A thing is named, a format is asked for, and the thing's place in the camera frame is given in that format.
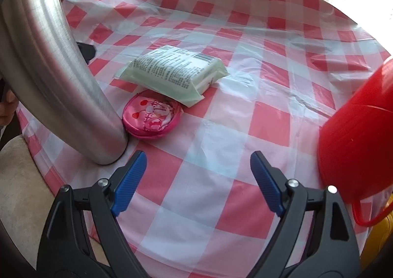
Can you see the beige stool cushion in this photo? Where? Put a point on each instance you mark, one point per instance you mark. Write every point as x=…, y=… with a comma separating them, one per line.
x=21, y=189

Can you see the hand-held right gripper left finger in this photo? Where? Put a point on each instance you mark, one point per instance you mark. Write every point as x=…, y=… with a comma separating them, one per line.
x=129, y=185

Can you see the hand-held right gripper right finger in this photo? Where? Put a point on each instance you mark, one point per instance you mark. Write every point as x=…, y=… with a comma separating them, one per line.
x=267, y=185

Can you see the yellow leather chair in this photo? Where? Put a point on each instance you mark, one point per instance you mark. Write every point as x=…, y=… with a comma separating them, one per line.
x=380, y=235

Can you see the white tissue packet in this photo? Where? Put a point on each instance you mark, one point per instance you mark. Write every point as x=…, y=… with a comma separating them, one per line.
x=172, y=72

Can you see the pink round coin purse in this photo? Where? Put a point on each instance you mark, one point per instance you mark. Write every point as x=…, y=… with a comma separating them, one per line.
x=150, y=115

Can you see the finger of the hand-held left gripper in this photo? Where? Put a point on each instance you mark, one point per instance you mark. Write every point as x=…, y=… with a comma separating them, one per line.
x=87, y=51

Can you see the red white checkered tablecloth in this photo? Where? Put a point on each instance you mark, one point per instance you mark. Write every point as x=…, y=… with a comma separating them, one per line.
x=215, y=158

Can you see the stainless steel flask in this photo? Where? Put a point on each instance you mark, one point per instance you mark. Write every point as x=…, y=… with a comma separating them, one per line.
x=46, y=66

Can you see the person's left hand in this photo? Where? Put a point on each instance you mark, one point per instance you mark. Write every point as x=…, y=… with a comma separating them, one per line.
x=7, y=112

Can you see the red plastic thermos jug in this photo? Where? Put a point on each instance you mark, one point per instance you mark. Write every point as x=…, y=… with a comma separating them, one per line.
x=359, y=136

